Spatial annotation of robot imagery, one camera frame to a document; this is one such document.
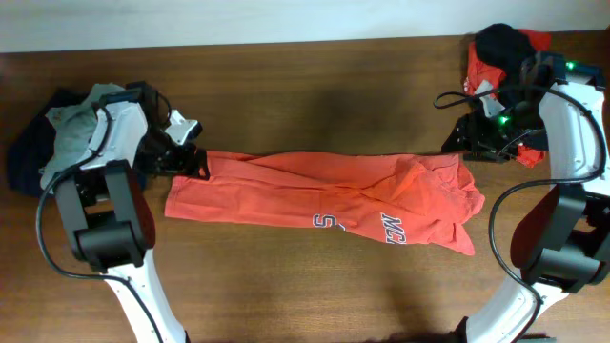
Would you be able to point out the red soccer print t-shirt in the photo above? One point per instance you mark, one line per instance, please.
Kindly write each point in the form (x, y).
(394, 199)

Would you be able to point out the navy blue folded garment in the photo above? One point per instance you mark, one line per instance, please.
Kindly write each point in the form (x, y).
(33, 148)

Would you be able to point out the light grey crumpled shirt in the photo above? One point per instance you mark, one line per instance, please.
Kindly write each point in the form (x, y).
(74, 126)

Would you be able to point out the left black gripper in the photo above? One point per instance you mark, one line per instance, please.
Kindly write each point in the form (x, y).
(186, 163)

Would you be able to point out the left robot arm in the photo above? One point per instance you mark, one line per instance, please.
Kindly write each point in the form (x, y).
(106, 218)

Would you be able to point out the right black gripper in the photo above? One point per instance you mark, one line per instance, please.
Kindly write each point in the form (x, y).
(472, 126)

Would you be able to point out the red garment under pile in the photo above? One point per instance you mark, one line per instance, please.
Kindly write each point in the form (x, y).
(481, 71)

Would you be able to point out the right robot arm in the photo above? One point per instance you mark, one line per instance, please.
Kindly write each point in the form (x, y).
(562, 244)

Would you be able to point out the black garment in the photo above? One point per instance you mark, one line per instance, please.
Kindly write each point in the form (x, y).
(500, 47)

